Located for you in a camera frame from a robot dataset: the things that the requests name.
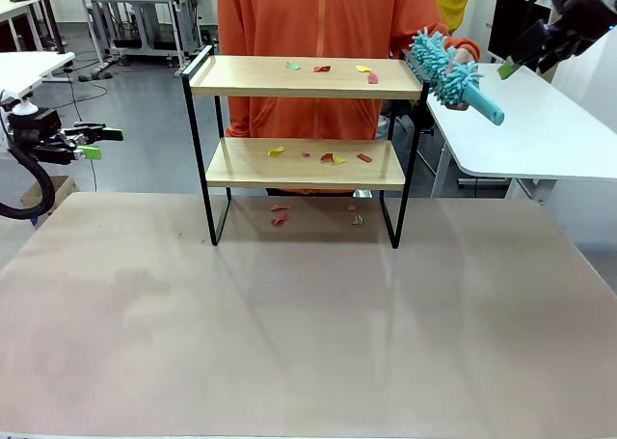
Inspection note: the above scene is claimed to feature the black monitor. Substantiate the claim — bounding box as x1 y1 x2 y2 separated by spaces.
487 0 552 73

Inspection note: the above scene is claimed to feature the person in yellow shirt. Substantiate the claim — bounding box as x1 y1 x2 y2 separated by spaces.
430 0 482 34

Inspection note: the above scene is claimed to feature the cardboard box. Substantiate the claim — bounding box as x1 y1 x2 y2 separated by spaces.
20 175 79 218

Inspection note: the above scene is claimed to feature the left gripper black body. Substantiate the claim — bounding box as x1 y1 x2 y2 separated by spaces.
10 128 65 166

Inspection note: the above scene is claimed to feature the person torso orange jacket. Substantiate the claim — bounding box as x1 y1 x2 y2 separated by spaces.
216 0 454 197

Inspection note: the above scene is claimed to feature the person left hand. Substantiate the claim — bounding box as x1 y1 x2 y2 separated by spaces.
445 47 478 74

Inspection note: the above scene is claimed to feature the small white desk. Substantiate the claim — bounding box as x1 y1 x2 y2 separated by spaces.
0 51 77 100

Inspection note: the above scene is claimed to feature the teal microfiber duster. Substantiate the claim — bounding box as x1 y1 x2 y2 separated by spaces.
408 29 506 127

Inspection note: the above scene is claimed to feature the black metal stand pole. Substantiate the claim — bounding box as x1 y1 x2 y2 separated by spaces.
38 0 67 55

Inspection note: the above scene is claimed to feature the white lab bench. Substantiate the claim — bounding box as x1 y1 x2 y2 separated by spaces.
0 0 47 54

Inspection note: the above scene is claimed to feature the wooden two-tier shelf black frame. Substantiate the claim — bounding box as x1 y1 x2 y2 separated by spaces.
181 44 432 250

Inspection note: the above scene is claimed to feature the person left forearm orange sleeve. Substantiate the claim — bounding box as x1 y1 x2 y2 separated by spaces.
433 21 482 64

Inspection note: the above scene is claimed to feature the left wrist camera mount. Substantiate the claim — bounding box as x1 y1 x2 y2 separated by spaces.
8 98 63 132

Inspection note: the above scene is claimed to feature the large white rounded table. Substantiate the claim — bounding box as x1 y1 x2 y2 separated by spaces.
425 31 617 205

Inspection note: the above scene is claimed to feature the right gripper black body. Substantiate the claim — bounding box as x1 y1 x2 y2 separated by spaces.
550 0 617 42

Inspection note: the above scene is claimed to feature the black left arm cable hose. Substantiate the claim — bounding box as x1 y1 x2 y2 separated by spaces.
0 142 57 219

